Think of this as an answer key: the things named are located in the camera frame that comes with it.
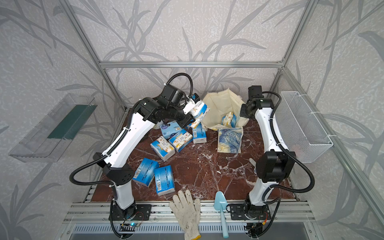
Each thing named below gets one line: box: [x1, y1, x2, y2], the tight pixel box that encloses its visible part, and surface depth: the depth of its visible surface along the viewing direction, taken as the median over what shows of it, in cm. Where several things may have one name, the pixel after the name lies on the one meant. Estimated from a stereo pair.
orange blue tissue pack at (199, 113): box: [188, 100, 210, 129], surface depth 69 cm
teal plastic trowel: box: [214, 190, 229, 239], surface depth 77 cm
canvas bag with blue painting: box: [201, 88, 250, 154], surface depth 93 cm
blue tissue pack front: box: [154, 165, 176, 197], surface depth 79 cm
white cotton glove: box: [169, 189, 201, 240], surface depth 74 cm
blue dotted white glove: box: [249, 157, 257, 167], surface depth 93 cm
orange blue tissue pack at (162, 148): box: [150, 136, 176, 162], surface depth 92 cm
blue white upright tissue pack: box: [192, 122, 207, 144], surface depth 98 cm
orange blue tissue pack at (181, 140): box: [168, 129, 193, 153], surface depth 96 cm
